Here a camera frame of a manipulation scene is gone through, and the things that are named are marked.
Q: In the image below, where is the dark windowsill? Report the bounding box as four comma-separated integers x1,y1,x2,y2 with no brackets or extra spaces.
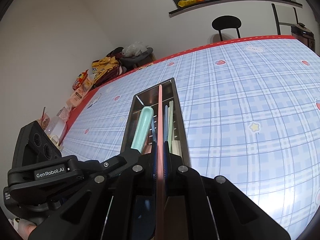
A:
169,0,303,18

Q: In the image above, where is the person's left hand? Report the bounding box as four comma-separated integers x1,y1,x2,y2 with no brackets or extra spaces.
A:
10,217,38,240

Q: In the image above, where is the clear plastic food container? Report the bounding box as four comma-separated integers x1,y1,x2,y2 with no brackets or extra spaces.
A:
37,106,68,137

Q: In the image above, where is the metal utensil tray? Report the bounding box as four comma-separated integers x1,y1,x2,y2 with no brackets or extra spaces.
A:
119,77,191,170

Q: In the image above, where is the blue plaid table mat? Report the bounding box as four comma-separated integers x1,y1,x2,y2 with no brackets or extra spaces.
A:
61,39,320,240

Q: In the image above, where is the blue chopstick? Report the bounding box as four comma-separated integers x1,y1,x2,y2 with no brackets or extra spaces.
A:
164,105,169,143

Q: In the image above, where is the cream spoon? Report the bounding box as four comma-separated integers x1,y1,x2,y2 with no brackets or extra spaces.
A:
171,140,182,157

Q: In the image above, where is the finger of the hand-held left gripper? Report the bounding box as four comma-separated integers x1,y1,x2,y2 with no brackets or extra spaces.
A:
84,147,142,178

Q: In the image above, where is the small white packet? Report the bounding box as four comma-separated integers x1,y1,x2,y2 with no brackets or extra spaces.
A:
87,94,102,109

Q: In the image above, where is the grey stool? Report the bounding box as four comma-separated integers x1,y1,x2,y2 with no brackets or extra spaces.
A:
120,47,154,70

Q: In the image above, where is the yellow and maroon clothing pile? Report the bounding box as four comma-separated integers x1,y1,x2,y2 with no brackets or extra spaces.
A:
92,47,128,88

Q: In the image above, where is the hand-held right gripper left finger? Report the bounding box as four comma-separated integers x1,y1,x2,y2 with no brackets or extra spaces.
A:
27,142,158,240

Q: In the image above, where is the red snack bag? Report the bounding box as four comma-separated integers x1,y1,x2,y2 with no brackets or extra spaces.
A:
72,69,89,90

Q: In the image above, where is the cream printed mug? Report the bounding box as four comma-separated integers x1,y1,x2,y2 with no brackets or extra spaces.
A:
49,134,62,150

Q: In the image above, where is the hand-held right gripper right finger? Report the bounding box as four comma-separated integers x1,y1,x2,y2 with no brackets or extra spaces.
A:
163,141,292,240

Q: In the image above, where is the orange snack packet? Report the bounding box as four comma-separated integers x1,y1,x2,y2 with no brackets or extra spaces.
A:
178,0,205,7

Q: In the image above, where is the brown rice cooker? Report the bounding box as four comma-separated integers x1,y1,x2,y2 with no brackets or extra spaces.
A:
291,23,315,48

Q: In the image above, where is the clear plastic bag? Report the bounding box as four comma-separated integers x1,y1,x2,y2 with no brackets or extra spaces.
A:
122,41,148,57

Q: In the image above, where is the black round-back chair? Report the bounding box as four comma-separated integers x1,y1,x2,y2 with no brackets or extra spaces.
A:
212,16,242,41

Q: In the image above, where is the black metal frame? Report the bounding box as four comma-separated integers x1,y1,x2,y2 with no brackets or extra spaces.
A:
272,3,299,36

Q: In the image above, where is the blue spoon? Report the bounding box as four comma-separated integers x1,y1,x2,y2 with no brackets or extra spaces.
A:
135,119,158,237

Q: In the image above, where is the mint green spoon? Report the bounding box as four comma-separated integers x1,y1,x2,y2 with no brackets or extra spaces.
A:
130,106,154,153

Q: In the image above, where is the pink snack package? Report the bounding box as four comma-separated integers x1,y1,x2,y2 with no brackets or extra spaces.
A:
66,76,95,108

